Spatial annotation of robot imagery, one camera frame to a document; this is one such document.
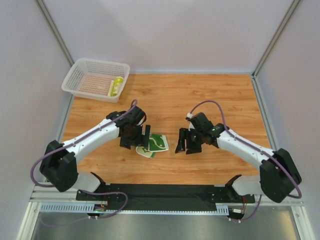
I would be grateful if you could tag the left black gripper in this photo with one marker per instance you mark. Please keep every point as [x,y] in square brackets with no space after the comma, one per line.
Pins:
[139,139]

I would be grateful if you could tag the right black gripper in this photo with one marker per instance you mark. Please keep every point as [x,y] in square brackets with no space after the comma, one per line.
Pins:
[191,139]

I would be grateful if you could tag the dark green patterned towel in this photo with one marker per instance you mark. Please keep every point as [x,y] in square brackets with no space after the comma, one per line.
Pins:
[157,143]

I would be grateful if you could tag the yellow-green crocodile towel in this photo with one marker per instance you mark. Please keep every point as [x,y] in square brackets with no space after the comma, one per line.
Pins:
[115,86]

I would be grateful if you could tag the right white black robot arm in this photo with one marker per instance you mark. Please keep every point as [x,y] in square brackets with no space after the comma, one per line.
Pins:
[278,177]

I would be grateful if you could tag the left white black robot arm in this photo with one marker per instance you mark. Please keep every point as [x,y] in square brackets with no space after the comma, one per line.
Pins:
[60,163]

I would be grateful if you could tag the black cloth strip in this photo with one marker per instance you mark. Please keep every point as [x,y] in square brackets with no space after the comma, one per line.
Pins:
[166,197]

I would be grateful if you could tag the white plastic mesh basket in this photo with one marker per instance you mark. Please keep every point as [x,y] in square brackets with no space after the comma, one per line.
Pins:
[91,79]

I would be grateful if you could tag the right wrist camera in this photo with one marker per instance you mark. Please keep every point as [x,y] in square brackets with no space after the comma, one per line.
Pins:
[201,123]

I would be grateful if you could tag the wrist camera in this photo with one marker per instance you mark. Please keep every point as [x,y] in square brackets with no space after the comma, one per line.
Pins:
[137,116]
[201,123]

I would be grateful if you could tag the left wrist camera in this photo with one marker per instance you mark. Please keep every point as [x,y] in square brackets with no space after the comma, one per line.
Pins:
[137,116]

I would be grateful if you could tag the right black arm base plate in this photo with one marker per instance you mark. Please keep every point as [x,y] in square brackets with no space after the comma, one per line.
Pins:
[222,194]

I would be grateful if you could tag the right aluminium frame post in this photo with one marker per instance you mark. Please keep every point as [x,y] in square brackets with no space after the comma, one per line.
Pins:
[276,36]

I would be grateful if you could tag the aluminium frame post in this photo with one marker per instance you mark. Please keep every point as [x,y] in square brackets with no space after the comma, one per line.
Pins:
[54,30]
[276,36]

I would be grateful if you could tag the aluminium front rail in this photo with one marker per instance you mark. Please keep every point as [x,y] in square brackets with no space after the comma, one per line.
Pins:
[50,194]

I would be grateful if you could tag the grey slotted cable duct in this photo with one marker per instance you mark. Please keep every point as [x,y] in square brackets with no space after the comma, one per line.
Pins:
[90,208]

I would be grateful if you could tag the left aluminium frame post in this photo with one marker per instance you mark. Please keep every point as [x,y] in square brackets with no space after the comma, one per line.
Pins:
[54,30]

